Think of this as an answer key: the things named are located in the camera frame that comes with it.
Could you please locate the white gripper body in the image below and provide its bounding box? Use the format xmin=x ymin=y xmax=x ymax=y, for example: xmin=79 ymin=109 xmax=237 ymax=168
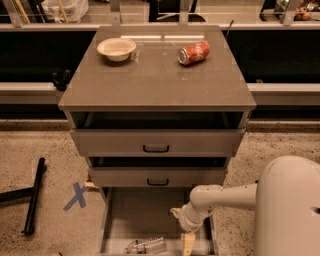
xmin=178 ymin=203 xmax=213 ymax=232

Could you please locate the clear plastic water bottle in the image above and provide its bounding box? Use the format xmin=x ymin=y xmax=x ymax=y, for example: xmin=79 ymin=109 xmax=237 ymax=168
xmin=125 ymin=237 xmax=167 ymax=254

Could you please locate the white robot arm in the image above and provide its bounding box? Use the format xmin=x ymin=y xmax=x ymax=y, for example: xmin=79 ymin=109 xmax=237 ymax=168
xmin=170 ymin=156 xmax=320 ymax=256

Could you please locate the grey bottom drawer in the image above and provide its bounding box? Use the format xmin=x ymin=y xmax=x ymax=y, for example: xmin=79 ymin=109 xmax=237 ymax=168
xmin=97 ymin=186 xmax=218 ymax=256

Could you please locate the grey drawer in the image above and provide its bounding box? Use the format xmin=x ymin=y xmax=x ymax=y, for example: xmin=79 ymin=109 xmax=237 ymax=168
xmin=97 ymin=186 xmax=218 ymax=256
xmin=88 ymin=157 xmax=228 ymax=187
xmin=68 ymin=111 xmax=247 ymax=158

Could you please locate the grey middle drawer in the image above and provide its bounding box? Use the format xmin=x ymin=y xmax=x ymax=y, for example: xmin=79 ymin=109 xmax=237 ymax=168
xmin=88 ymin=157 xmax=228 ymax=187

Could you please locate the grey drawer cabinet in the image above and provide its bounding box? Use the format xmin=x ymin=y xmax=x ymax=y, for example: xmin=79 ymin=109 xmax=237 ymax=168
xmin=58 ymin=25 xmax=257 ymax=189

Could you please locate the grey top drawer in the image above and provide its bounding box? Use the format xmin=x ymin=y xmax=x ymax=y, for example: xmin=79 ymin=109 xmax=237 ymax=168
xmin=68 ymin=111 xmax=247 ymax=158

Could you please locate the blue tape cross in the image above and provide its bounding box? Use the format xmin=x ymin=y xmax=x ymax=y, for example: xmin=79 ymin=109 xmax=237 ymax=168
xmin=63 ymin=182 xmax=87 ymax=211

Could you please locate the orange soda can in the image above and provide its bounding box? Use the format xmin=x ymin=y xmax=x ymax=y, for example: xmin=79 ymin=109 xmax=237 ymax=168
xmin=177 ymin=41 xmax=210 ymax=65

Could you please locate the black left floor stand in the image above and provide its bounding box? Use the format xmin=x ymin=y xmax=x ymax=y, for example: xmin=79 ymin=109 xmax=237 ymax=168
xmin=0 ymin=157 xmax=46 ymax=236

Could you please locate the white paper bowl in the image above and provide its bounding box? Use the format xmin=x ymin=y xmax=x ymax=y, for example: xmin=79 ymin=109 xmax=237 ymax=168
xmin=97 ymin=38 xmax=136 ymax=62

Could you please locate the white plastic bag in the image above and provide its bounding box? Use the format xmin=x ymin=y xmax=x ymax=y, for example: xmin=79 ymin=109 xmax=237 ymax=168
xmin=41 ymin=0 xmax=89 ymax=23

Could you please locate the black clamp on rail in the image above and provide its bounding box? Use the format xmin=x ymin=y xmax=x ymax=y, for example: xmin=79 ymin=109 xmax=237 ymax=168
xmin=52 ymin=70 xmax=71 ymax=91

